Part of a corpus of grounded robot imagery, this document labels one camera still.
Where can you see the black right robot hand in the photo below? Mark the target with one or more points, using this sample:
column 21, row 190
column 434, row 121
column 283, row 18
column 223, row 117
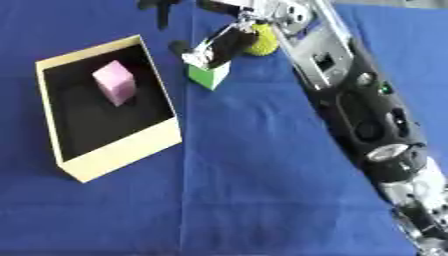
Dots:
column 227, row 43

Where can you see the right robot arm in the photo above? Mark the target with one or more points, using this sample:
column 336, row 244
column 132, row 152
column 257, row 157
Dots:
column 356, row 110

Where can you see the tan cardboard box black inside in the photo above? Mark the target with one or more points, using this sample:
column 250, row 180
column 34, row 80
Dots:
column 111, row 133

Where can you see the yellow-green ball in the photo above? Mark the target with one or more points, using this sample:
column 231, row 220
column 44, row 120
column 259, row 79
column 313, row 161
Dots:
column 264, row 43

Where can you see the green block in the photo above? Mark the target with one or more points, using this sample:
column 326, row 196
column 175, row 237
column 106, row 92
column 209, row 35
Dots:
column 208, row 77

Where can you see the pink block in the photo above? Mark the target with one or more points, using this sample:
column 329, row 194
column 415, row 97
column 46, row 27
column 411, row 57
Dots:
column 115, row 83

